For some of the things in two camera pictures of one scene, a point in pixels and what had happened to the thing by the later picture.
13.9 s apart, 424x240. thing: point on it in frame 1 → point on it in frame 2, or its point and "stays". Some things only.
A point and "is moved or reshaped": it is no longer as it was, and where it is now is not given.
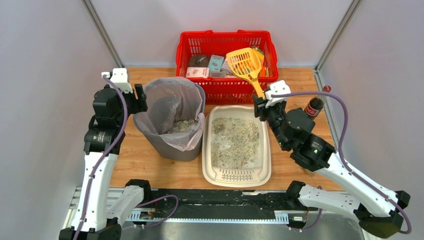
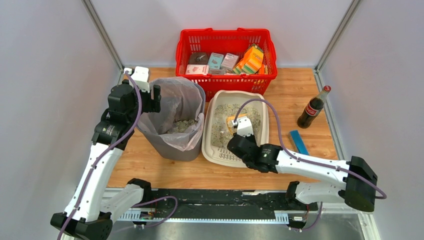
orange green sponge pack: x=262 y=73 → x=251 y=62
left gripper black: x=139 y=99 → x=155 y=98
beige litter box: x=236 y=149 is moved or reshaped
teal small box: x=215 y=63 stays
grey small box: x=225 y=68 → x=229 y=62
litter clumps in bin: x=181 y=125 stays
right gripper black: x=261 y=108 → x=239 y=142
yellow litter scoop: x=248 y=62 → x=230 y=119
